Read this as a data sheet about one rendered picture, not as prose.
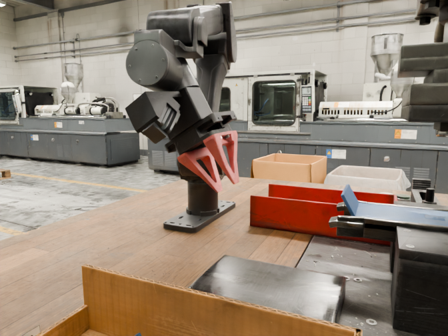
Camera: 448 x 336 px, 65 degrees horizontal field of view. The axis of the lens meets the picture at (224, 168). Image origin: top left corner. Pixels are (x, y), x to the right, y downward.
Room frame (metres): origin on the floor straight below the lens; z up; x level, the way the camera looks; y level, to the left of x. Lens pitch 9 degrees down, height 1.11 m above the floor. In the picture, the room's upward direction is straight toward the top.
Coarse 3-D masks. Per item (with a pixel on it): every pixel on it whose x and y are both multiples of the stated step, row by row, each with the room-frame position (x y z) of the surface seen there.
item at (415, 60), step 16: (416, 48) 0.37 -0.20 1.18; (432, 48) 0.37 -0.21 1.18; (400, 64) 0.38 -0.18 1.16; (416, 64) 0.37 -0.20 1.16; (432, 64) 0.36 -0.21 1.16; (432, 80) 0.36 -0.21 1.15; (416, 96) 0.34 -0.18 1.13; (432, 96) 0.33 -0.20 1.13; (416, 112) 0.34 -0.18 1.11; (432, 112) 0.33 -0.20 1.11
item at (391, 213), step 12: (348, 192) 0.45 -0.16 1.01; (348, 204) 0.41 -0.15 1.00; (360, 204) 0.46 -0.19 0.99; (372, 204) 0.46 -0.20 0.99; (360, 216) 0.41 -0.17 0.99; (372, 216) 0.41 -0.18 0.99; (384, 216) 0.41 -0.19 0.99; (396, 216) 0.41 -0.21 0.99; (408, 216) 0.41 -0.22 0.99; (420, 216) 0.41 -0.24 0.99; (444, 216) 0.41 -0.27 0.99
